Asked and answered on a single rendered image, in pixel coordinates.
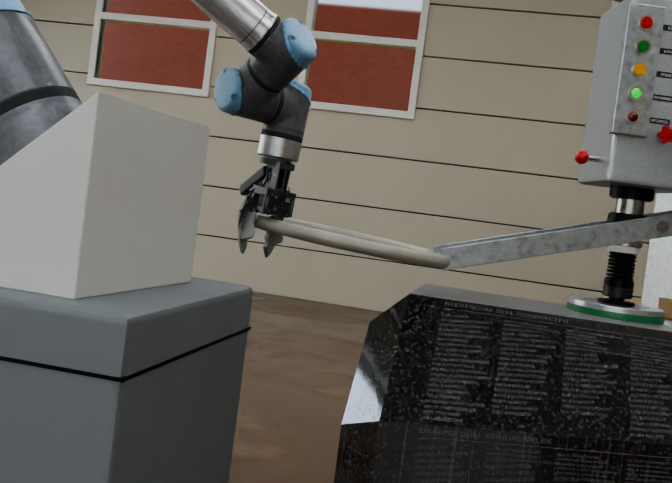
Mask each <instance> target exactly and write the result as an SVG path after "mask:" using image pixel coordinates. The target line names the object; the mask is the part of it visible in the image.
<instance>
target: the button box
mask: <svg viewBox="0 0 672 483"><path fill-rule="evenodd" d="M665 11H666V8H665V7H659V6H652V5H645V4H638V3H629V4H628V5H626V10H625V17H624V24H623V31H622V38H621V45H620V52H619V59H618V66H617V73H616V80H615V88H614V95H613V102H612V109H611V116H610V123H609V130H608V133H609V134H619V135H627V136H634V137H642V138H645V137H647V136H648V130H649V123H650V116H651V109H652V102H653V95H654V88H655V81H656V74H657V67H658V60H659V53H660V46H661V39H662V32H663V25H664V18H665ZM642 15H650V16H652V17H653V19H654V27H653V28H652V29H651V30H649V31H643V30H641V29H640V28H639V26H638V20H639V18H640V17H641V16H642ZM640 38H646V39H648V40H649V41H650V43H651V49H650V51H649V52H648V53H647V54H645V55H641V54H638V53H637V52H636V50H635V47H634V46H635V42H636V41H637V40H638V39H640ZM639 61H641V62H644V63H645V64H646V65H647V68H648V72H647V74H646V75H645V76H644V77H642V78H636V77H634V76H633V74H632V72H631V68H632V65H633V64H634V63H636V62H639ZM633 85H639V86H641V87H642V88H643V89H644V97H643V98H642V99H641V100H640V101H637V102H635V101H632V100H631V99H630V98H629V97H628V90H629V88H630V87H631V86H633ZM631 108H635V109H637V110H639V112H640V113H641V119H640V121H639V122H638V123H637V124H635V125H630V124H628V123H627V122H626V121H625V113H626V111H627V110H629V109H631Z"/></svg>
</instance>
